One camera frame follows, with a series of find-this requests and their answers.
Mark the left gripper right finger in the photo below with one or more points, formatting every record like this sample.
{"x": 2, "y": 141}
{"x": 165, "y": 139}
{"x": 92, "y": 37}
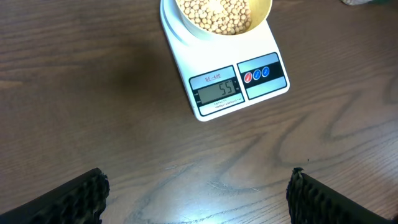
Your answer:
{"x": 312, "y": 202}

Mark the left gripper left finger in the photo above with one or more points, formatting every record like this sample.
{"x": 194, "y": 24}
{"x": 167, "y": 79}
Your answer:
{"x": 80, "y": 200}

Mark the white digital kitchen scale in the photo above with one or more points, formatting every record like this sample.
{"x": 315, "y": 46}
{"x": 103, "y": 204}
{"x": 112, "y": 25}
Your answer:
{"x": 222, "y": 76}

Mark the soybeans in bowl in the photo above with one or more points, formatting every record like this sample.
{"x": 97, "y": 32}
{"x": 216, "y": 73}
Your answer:
{"x": 226, "y": 17}

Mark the pale yellow plastic bowl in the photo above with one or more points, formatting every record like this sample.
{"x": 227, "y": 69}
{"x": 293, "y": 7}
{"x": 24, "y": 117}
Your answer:
{"x": 260, "y": 10}

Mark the clear plastic container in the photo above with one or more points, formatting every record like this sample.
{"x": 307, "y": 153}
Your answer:
{"x": 355, "y": 2}

